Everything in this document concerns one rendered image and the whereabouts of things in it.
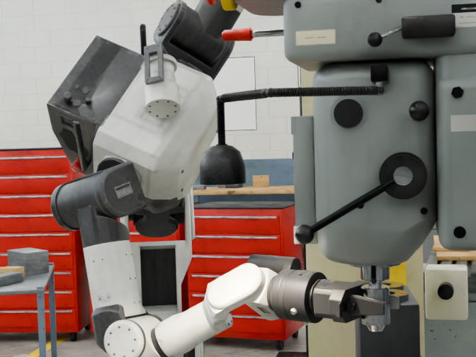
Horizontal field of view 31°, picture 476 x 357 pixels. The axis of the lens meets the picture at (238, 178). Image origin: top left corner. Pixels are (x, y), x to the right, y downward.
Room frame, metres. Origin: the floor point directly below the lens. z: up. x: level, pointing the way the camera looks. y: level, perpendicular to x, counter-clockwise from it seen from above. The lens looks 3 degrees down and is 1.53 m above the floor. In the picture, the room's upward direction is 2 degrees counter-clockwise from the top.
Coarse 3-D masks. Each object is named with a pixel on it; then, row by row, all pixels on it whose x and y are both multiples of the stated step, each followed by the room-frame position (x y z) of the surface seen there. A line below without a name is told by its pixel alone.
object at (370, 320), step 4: (364, 296) 1.40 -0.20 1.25; (368, 296) 1.40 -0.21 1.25; (372, 296) 1.39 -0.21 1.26; (376, 296) 1.39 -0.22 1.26; (380, 296) 1.39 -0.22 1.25; (384, 296) 1.39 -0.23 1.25; (388, 296) 1.40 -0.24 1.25; (380, 300) 1.39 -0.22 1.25; (384, 300) 1.39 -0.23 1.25; (388, 300) 1.40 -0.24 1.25; (388, 304) 1.40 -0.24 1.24; (388, 308) 1.40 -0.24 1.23; (388, 312) 1.40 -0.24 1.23; (364, 316) 1.40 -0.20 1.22; (368, 316) 1.40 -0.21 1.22; (372, 316) 1.39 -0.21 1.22; (376, 316) 1.39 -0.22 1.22; (380, 316) 1.39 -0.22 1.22; (384, 316) 1.39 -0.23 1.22; (388, 316) 1.40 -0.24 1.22; (364, 320) 1.40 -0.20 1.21; (368, 320) 1.40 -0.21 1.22; (372, 320) 1.39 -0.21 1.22; (376, 320) 1.39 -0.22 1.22; (380, 320) 1.39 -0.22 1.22; (384, 320) 1.39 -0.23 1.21; (388, 320) 1.40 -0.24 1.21; (368, 324) 1.40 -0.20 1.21; (372, 324) 1.39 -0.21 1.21; (376, 324) 1.39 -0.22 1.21; (380, 324) 1.39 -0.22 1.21; (384, 324) 1.39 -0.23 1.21
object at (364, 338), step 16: (400, 288) 1.86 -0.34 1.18; (400, 304) 1.73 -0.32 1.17; (416, 304) 1.73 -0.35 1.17; (400, 320) 1.72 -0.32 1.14; (416, 320) 1.72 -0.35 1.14; (368, 336) 1.73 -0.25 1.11; (384, 336) 1.73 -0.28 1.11; (400, 336) 1.72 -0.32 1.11; (416, 336) 1.72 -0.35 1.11; (368, 352) 1.73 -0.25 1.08; (384, 352) 1.73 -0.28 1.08; (400, 352) 1.73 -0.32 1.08; (416, 352) 1.72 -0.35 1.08
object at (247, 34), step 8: (224, 32) 1.56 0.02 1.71; (232, 32) 1.55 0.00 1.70; (240, 32) 1.55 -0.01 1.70; (248, 32) 1.55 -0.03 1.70; (256, 32) 1.55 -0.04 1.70; (264, 32) 1.55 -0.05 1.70; (272, 32) 1.54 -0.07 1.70; (280, 32) 1.54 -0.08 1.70; (224, 40) 1.56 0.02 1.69; (232, 40) 1.56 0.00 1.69; (240, 40) 1.56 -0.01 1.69; (248, 40) 1.55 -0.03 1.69
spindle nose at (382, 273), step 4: (364, 268) 1.40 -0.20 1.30; (368, 268) 1.40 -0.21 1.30; (376, 268) 1.39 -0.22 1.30; (380, 268) 1.39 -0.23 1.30; (384, 268) 1.39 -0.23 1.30; (388, 268) 1.40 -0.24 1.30; (364, 272) 1.40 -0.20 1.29; (368, 272) 1.40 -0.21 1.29; (376, 272) 1.39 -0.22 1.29; (380, 272) 1.39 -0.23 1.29; (384, 272) 1.39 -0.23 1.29; (388, 272) 1.40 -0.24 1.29; (364, 276) 1.40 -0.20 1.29; (368, 276) 1.40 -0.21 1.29; (376, 276) 1.39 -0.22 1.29; (380, 276) 1.39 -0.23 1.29; (384, 276) 1.39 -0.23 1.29; (388, 276) 1.40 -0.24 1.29; (368, 280) 1.40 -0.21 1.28; (380, 280) 1.39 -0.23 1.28
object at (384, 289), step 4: (364, 288) 1.40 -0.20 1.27; (368, 288) 1.40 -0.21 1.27; (372, 288) 1.40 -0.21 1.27; (376, 288) 1.39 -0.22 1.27; (380, 288) 1.39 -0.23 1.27; (384, 288) 1.40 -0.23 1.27; (388, 288) 1.40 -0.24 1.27; (364, 292) 1.40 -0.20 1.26; (368, 292) 1.40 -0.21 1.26; (372, 292) 1.39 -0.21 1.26; (376, 292) 1.39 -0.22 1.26; (380, 292) 1.39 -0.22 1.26; (384, 292) 1.40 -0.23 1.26; (388, 292) 1.40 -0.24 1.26
